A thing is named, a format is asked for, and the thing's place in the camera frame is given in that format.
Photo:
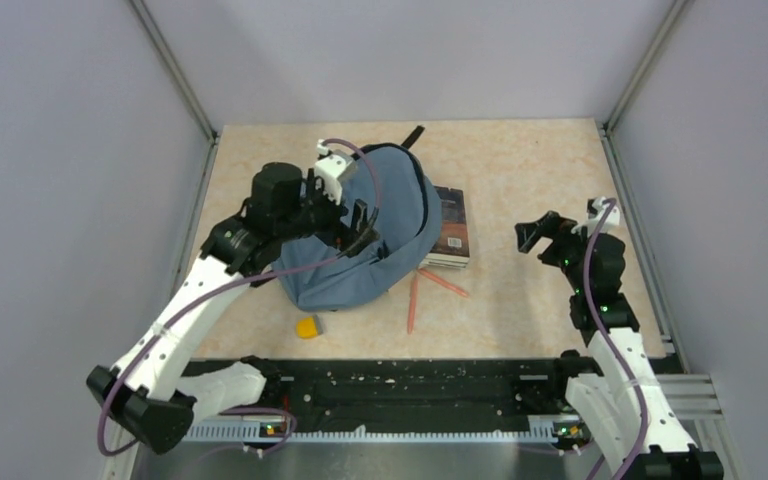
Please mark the orange pen slanted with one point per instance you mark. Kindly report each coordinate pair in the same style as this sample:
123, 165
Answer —
442, 282

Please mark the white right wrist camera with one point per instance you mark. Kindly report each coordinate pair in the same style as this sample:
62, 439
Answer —
603, 214

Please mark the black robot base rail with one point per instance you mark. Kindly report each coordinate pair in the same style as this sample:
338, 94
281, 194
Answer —
447, 396

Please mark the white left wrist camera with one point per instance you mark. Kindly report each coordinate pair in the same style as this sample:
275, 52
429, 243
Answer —
334, 168

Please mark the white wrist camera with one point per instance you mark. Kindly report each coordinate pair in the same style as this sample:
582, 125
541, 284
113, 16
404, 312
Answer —
334, 168
603, 214

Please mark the dark thick paperback book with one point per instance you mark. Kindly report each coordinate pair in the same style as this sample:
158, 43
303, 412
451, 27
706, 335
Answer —
452, 249

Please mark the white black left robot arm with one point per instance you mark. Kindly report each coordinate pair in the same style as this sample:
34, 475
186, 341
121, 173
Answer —
147, 392

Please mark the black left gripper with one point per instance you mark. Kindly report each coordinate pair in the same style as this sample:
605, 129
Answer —
339, 234

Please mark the yellow grey pencil sharpener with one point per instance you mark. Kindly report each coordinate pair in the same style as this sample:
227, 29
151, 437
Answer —
309, 327

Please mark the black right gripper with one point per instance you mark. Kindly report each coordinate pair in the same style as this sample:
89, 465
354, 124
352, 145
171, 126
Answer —
551, 226

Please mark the orange pen upright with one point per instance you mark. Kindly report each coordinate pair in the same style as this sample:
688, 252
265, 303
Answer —
412, 303

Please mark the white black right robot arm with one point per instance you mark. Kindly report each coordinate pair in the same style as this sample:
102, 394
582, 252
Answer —
623, 404

